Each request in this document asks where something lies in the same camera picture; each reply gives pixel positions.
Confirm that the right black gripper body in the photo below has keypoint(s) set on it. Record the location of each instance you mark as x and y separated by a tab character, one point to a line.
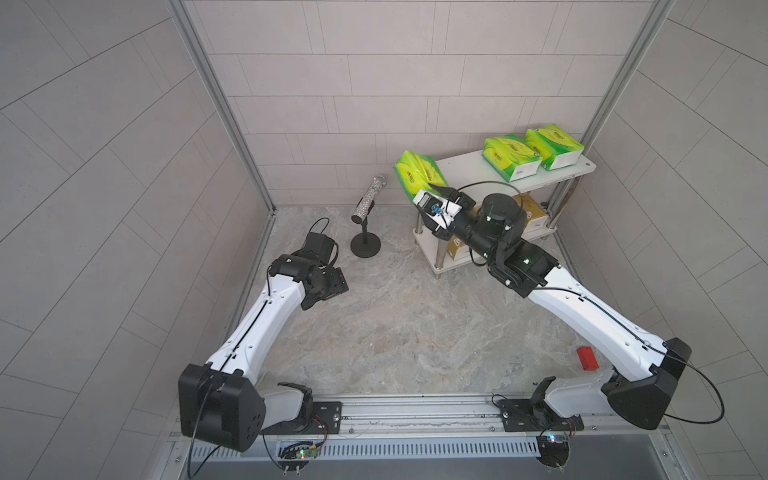
471	227

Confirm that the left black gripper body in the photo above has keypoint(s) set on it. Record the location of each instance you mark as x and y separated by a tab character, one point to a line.
329	283

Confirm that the gold tissue pack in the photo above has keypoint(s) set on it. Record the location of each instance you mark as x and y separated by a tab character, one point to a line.
457	249
536	216

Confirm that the green tissue pack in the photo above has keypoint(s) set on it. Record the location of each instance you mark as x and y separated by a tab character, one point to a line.
511	157
418	172
555	146

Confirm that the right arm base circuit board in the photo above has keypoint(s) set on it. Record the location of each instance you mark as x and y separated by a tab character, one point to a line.
554	451

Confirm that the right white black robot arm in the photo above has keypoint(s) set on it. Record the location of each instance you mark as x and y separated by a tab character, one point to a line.
644	371

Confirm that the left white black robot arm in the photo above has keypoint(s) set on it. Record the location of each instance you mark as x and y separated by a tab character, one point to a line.
219	401

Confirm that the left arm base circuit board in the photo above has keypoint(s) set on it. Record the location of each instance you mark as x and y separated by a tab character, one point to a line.
295	457

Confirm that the white two-tier shelf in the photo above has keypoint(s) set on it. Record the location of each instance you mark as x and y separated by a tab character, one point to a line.
472	167

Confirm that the glitter microphone on black stand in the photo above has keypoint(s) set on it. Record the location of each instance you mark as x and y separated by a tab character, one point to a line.
366	244

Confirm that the small red block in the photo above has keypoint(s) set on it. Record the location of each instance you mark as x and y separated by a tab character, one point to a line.
587	358

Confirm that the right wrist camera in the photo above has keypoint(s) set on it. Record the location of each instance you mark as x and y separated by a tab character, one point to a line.
429	201

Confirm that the aluminium mounting rail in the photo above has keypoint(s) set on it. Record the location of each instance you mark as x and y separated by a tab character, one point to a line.
398	425

